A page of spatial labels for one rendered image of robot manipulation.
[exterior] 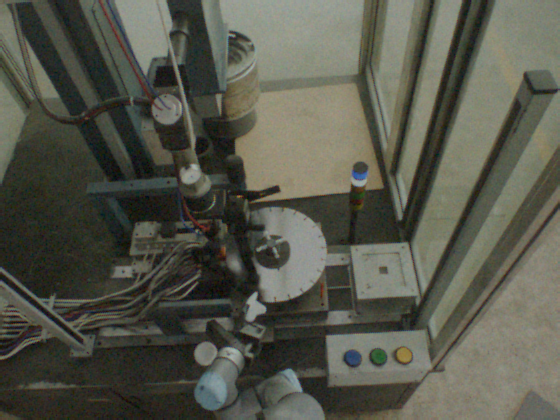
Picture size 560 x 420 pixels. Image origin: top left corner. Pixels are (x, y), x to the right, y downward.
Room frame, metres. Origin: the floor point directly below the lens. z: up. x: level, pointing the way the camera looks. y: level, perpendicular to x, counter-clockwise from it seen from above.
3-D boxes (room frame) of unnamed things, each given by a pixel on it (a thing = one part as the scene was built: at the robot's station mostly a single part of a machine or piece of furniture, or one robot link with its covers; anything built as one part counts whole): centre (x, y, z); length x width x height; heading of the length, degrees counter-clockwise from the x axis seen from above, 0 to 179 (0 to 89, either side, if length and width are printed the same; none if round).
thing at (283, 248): (0.71, 0.03, 0.96); 0.11 x 0.11 x 0.03
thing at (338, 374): (0.38, -0.23, 0.82); 0.28 x 0.11 x 0.15; 86
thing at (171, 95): (0.86, 0.18, 1.45); 0.35 x 0.07 x 0.28; 176
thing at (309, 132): (1.07, 0.32, 0.38); 1.64 x 1.35 x 0.77; 86
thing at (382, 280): (0.62, -0.30, 0.82); 0.18 x 0.18 x 0.15; 86
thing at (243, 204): (0.69, 0.10, 1.17); 0.06 x 0.05 x 0.20; 77
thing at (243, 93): (1.49, 0.16, 0.93); 0.31 x 0.31 x 0.36
